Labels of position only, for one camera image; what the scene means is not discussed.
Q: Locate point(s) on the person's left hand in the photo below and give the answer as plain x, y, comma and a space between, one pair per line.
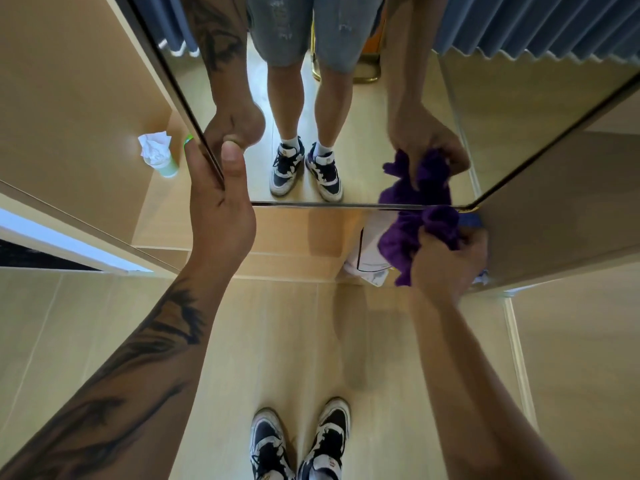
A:
222, 229

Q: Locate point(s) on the person's right hand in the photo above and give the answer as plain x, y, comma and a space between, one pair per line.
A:
450, 269

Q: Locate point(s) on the purple cleaning cloth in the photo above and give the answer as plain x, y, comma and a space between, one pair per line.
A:
405, 244

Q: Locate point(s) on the pull-out wardrobe mirror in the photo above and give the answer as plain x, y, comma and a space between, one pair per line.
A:
500, 119

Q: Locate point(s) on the person's right forearm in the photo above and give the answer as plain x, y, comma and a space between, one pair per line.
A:
475, 394

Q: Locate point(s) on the person's left forearm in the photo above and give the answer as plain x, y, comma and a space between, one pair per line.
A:
125, 374

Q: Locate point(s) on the light wooden wardrobe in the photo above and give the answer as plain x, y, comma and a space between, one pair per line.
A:
75, 94

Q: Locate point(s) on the person's right black-white sneaker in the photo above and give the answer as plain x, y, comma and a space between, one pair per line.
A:
327, 439

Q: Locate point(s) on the person's black-white sneaker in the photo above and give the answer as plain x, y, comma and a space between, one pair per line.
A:
270, 444
327, 439

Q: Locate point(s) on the person's left black-white sneaker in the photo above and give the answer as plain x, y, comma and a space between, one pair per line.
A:
270, 444

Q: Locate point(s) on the blue plastic bag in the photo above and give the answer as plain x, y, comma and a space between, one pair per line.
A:
471, 219

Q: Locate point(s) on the white bag with black label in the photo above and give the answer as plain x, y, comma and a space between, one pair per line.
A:
370, 244

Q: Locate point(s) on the paper cup with tissue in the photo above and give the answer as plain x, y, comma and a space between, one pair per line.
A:
157, 152

